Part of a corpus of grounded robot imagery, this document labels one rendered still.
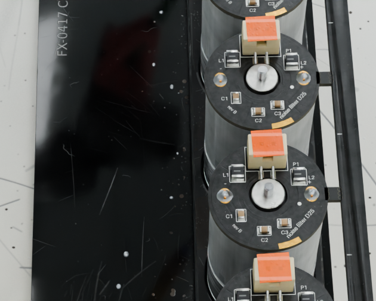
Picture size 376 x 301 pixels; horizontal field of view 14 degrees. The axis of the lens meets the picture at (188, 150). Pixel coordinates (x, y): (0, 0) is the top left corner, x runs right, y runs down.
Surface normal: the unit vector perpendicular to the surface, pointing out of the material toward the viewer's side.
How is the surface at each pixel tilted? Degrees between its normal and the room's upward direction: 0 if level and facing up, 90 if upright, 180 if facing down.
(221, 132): 90
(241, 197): 0
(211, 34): 90
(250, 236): 0
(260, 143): 0
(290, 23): 90
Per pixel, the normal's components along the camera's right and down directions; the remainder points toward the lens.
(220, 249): -0.78, 0.55
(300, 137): 0.75, 0.58
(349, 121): 0.00, -0.47
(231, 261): -0.59, 0.71
